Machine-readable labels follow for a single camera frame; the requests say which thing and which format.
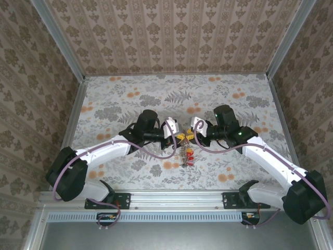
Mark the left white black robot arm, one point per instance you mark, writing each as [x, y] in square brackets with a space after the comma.
[104, 153]

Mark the aluminium frame bar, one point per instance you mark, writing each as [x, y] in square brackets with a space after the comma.
[35, 231]
[325, 244]

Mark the aluminium side rail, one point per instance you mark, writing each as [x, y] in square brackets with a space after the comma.
[282, 117]
[74, 117]

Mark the metal keyring with keys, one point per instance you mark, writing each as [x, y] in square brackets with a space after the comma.
[185, 152]

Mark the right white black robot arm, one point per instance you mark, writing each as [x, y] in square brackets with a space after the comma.
[273, 159]

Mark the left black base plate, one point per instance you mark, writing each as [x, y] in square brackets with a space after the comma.
[125, 200]

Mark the floral patterned table cover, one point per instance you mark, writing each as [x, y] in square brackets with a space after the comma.
[117, 88]

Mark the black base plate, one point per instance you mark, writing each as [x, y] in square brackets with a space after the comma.
[230, 200]
[125, 200]

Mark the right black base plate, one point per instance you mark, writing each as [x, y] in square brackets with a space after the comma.
[230, 200]

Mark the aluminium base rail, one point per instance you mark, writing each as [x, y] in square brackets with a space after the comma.
[177, 199]

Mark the aluminium corner post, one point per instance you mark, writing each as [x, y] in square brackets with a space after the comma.
[289, 39]
[59, 39]

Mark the grey metal sheet panel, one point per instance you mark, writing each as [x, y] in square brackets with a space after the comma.
[177, 237]

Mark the thin aluminium rail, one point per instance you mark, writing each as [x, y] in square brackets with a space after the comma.
[130, 75]

